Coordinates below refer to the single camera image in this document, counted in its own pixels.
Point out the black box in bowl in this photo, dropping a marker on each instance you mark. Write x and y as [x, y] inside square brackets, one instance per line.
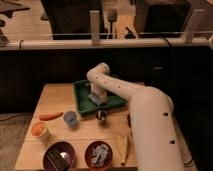
[55, 161]

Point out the crumpled grey paper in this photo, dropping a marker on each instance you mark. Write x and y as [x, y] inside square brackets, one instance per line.
[99, 155]

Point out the white rail post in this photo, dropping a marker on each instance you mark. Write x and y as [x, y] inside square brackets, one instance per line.
[192, 25]
[95, 29]

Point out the white horizontal rail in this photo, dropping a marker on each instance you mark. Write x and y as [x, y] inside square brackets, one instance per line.
[103, 44]

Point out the green plastic tray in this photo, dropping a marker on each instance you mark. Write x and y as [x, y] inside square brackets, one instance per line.
[86, 107]

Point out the small metal cup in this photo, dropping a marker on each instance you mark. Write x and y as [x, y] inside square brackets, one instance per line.
[101, 116]

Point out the orange carrot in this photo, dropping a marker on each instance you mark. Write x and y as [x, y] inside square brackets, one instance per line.
[48, 117]

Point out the white rail post left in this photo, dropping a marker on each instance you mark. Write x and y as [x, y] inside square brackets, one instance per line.
[95, 29]

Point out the white rail post right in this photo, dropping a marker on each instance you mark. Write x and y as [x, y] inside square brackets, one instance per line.
[192, 25]

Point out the yellow wooden wedge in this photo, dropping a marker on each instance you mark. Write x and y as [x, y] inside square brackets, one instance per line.
[122, 142]

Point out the blue sponge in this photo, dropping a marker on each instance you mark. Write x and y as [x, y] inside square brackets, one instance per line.
[96, 100]

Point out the purple bowl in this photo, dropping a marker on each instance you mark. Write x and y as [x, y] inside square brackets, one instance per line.
[67, 152]

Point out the blue plastic cup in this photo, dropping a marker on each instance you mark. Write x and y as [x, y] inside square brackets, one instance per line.
[70, 118]

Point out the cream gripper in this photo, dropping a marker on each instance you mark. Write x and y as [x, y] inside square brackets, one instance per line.
[99, 92]

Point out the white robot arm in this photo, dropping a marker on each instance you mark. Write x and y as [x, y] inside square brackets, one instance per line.
[154, 135]

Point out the orange and cream bowl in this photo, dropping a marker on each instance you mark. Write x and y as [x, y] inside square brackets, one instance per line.
[40, 131]

